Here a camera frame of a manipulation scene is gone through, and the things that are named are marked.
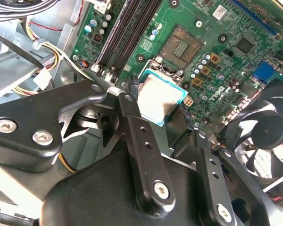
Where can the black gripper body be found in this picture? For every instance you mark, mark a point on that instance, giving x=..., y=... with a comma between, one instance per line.
x=96, y=200

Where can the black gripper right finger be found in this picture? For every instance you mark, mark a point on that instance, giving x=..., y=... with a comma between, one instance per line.
x=212, y=169

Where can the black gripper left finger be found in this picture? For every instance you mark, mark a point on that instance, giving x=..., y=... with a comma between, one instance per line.
x=26, y=113

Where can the silver CPU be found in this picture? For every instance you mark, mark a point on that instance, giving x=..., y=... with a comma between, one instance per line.
x=158, y=94

